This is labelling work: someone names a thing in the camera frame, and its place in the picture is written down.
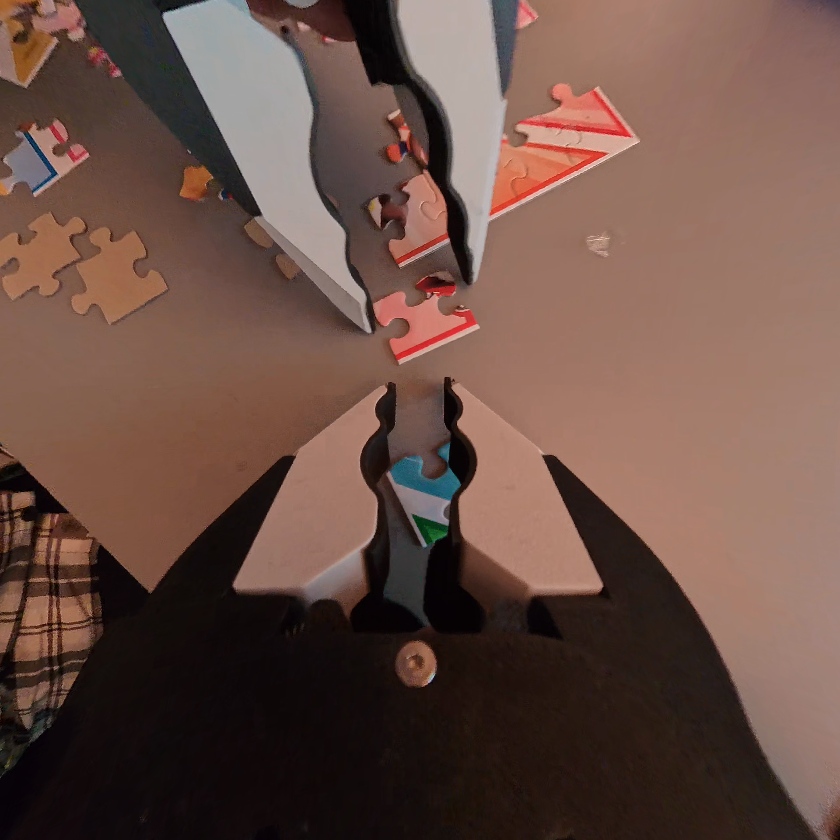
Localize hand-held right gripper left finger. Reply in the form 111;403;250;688
233;382;399;627

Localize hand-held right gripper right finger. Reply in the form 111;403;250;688
424;377;605;630

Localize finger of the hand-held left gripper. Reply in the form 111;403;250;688
346;0;508;285
163;0;376;334

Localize orange dog puzzle piece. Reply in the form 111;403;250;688
386;108;429;166

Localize blue green puzzle piece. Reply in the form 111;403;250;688
386;443;463;547

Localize red striped joined puzzle section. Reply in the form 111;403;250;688
366;84;641;269

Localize jigsaw puzzle pieces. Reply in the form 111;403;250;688
0;0;540;326

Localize pink red-bordered puzzle piece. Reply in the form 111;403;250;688
373;272;480;365

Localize grey desk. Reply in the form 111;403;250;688
0;0;840;840

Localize person's plaid shirt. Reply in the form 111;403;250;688
0;489;106;775

